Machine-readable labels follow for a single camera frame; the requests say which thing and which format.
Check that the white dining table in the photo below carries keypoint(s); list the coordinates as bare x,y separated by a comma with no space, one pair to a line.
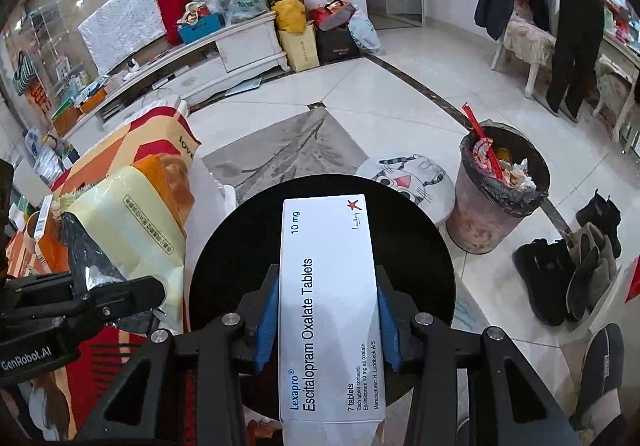
625,55

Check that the cat print round stool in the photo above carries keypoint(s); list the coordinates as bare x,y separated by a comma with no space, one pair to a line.
405,175

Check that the white cushioned chair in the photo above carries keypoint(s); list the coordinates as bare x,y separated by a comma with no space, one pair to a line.
610,90

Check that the red gift bag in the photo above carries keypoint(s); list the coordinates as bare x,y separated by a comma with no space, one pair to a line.
332,13

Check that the black round bin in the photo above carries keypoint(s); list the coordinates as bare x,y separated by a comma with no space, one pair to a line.
225,251

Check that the black paper bag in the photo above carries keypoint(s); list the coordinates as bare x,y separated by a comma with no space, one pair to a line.
335,45

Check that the white cloth covered TV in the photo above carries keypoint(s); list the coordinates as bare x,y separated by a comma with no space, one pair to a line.
122,25

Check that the orange box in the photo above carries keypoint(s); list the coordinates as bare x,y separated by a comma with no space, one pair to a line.
94,100

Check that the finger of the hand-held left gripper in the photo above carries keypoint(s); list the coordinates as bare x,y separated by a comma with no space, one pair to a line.
40,283
125,298

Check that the white plastic bag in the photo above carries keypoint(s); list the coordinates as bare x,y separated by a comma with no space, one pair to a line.
365,33

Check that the blue basket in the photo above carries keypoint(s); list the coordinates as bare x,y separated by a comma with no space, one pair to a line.
200,28

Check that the striped tote bag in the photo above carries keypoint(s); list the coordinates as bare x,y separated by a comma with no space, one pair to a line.
25,75

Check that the clear plastic shopping bag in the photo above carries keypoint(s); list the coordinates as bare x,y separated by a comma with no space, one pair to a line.
245,5

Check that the pale yellow snack bag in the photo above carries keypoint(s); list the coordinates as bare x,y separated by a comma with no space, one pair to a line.
135,226

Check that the lined waste basket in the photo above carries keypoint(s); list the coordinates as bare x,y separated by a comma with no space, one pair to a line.
475,221

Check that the long red wrapper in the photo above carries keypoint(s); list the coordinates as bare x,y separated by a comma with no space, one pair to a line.
480,135

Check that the black fleece shoe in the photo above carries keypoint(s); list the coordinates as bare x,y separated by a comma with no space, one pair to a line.
542,276

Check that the white TV cabinet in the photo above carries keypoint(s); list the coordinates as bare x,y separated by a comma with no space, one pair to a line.
245,45

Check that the small red hanging decoration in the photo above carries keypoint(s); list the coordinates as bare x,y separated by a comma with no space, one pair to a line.
39,98

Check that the grey slipper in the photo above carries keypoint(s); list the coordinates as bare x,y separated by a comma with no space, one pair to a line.
600,371

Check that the grey rug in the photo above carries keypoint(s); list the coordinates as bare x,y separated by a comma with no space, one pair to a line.
290,145

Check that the tall white box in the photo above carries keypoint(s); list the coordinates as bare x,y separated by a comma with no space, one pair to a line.
42,221

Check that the beige paper bag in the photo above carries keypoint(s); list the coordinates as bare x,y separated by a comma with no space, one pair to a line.
300,48

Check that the black short boot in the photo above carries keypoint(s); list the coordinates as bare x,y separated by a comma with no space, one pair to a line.
600,221

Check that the grey boot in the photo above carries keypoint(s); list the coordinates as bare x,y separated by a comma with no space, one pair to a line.
582,286
605,266

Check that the brown box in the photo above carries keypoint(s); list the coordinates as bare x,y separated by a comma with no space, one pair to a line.
65,120

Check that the white security camera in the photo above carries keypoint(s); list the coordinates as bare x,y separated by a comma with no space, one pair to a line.
132,69

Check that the long white medicine box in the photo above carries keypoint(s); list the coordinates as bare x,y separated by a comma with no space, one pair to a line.
330,301

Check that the white dining chair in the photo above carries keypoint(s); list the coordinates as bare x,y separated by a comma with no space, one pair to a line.
530,45

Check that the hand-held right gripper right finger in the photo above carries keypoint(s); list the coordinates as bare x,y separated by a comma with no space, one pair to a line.
390,326

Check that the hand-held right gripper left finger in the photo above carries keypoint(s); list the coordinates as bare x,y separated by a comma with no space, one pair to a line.
265,326

